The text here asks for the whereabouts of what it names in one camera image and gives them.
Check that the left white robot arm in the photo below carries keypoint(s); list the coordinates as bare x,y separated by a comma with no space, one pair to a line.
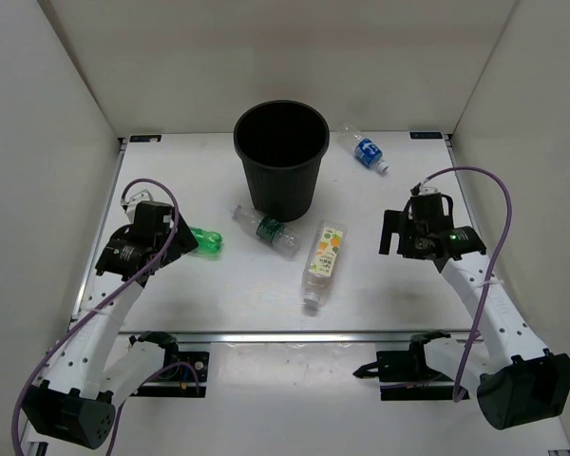
74,395

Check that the blue table sticker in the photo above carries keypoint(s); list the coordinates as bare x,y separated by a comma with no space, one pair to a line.
145,138
425,135

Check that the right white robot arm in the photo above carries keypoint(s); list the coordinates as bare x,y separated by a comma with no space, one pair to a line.
518,380

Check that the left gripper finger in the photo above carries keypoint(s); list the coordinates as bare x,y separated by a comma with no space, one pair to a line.
184,241
148,194

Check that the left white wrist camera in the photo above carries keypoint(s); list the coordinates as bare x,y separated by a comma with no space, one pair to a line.
140,197

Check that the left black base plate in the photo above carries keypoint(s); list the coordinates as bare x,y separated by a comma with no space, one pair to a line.
186,380

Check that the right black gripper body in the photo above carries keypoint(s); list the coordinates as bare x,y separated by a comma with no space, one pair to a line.
412,228

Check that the clear bottle green label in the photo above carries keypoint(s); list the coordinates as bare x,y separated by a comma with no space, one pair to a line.
278,235

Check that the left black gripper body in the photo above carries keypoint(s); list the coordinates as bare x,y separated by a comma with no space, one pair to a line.
163,241

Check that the black plastic waste bin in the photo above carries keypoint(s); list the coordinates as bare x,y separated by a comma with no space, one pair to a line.
281,144

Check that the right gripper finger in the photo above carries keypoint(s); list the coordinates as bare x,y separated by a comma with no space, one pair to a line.
407,247
394,223

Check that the right blue table sticker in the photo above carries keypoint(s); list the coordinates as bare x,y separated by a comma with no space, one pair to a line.
425,135

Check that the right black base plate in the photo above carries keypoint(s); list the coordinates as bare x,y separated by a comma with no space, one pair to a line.
402,379

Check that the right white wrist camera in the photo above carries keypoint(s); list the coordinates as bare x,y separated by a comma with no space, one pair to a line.
421,189

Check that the clear bottle orange label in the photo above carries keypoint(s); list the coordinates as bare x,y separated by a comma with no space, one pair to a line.
321,262

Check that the clear bottle blue label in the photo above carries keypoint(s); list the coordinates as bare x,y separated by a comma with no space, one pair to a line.
362,148

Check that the left blue table sticker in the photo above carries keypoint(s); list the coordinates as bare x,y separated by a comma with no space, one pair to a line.
145,138

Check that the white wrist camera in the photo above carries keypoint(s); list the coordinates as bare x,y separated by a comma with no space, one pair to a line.
421,189
140,197

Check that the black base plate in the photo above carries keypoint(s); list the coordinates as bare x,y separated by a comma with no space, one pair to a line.
402,379
186,380

